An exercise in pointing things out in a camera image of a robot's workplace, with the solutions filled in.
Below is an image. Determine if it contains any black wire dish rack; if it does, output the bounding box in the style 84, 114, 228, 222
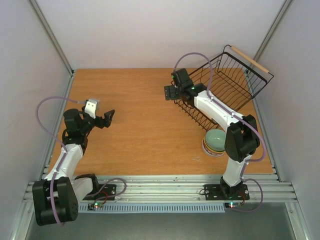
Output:
173, 44, 275, 132

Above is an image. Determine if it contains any celadon green bowl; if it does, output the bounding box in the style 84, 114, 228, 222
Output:
204, 129, 226, 152

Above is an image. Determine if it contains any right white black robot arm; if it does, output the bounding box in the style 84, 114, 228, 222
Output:
165, 68, 266, 199

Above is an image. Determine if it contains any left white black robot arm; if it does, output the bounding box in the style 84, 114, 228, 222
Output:
32, 108, 115, 226

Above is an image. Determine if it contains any white blue patterned bowl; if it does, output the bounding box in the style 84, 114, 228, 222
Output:
201, 142, 223, 157

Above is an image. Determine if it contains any left small circuit board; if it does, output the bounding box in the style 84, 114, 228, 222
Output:
87, 202, 104, 211

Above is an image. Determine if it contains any small circuit board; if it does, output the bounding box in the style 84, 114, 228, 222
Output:
87, 202, 104, 211
224, 201, 244, 209

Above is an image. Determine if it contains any right small circuit board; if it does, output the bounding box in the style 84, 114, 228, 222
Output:
224, 201, 244, 209

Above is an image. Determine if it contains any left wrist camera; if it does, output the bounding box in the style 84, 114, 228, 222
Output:
84, 98, 100, 119

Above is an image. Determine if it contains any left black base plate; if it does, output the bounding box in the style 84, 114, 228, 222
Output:
83, 184, 117, 201

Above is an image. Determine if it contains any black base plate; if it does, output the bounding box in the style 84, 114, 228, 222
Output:
83, 184, 117, 201
203, 184, 250, 201

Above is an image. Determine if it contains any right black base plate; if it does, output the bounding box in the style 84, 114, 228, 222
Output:
203, 184, 250, 201

